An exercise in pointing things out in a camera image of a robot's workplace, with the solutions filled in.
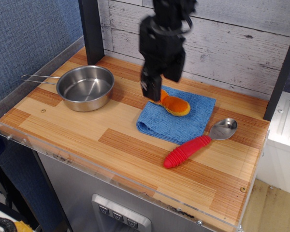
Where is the stainless steel saucepan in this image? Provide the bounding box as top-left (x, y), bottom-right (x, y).
top-left (21, 65), bottom-right (115, 113)

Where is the red handled metal spoon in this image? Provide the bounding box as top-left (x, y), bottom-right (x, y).
top-left (163, 118), bottom-right (237, 168)

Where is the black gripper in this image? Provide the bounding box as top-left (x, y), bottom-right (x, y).
top-left (139, 16), bottom-right (186, 102)

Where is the dark vertical post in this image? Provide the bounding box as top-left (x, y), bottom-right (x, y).
top-left (263, 46), bottom-right (290, 121)
top-left (78, 0), bottom-right (104, 65)

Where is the orange plush fish toy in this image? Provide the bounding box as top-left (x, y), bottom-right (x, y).
top-left (149, 89), bottom-right (191, 116)

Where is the yellow object bottom left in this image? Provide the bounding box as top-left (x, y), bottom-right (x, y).
top-left (14, 221), bottom-right (33, 232)

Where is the dark right vertical post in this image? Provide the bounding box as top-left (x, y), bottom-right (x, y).
top-left (263, 46), bottom-right (290, 121)

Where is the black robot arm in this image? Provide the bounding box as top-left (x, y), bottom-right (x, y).
top-left (139, 0), bottom-right (197, 102)

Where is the silver button control panel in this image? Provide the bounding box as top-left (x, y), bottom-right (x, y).
top-left (91, 194), bottom-right (152, 232)

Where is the folded blue cloth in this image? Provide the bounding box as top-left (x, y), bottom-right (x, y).
top-left (136, 86), bottom-right (216, 145)

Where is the stainless steel cabinet front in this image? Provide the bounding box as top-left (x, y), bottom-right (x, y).
top-left (38, 153), bottom-right (209, 232)

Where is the dark left vertical post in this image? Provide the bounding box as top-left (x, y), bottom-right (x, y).
top-left (78, 0), bottom-right (104, 65)

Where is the white ridged side counter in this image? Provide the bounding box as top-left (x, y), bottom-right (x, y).
top-left (257, 92), bottom-right (290, 193)

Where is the clear acrylic edge guard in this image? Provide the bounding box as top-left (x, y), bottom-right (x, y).
top-left (0, 36), bottom-right (270, 232)

